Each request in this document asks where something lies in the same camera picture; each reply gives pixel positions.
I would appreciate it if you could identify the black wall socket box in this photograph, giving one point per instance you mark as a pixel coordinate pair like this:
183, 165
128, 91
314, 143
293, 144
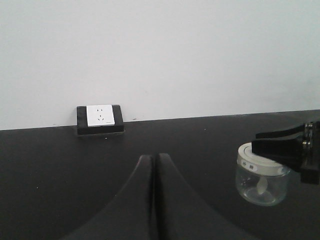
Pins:
101, 119

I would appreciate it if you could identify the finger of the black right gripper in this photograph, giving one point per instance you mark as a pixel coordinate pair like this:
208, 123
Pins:
288, 151
295, 133

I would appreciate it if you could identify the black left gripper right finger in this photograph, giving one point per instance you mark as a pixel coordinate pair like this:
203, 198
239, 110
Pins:
181, 214

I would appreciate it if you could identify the glass jar with cream lid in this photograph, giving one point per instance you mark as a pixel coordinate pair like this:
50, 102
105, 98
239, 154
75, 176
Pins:
259, 180

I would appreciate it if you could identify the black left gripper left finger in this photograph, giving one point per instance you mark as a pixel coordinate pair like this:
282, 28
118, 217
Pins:
128, 216

